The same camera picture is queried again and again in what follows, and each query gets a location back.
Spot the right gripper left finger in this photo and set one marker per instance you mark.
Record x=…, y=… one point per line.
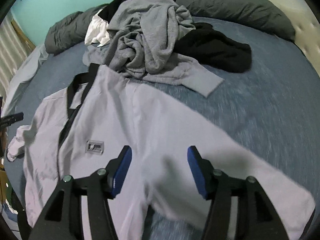
x=61, y=217

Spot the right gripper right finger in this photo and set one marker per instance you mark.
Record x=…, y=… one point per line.
x=256, y=216

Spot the light lilac zip jacket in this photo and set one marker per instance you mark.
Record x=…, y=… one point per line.
x=78, y=132

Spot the light grey blanket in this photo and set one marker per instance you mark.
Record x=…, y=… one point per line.
x=22, y=78

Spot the striped beige curtain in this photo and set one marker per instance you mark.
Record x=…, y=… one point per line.
x=12, y=54

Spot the dark grey rolled duvet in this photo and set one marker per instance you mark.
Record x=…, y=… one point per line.
x=259, y=14

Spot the blue patterned bed sheet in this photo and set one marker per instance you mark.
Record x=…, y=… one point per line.
x=272, y=109

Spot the white garment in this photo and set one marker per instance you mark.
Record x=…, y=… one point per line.
x=97, y=29

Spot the grey sweatshirt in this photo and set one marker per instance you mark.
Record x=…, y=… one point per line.
x=142, y=35

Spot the black garment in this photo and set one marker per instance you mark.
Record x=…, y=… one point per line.
x=215, y=49

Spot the cream tufted headboard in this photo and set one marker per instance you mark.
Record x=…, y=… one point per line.
x=306, y=25

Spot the wooden frame by wall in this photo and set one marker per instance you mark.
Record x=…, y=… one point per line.
x=26, y=42

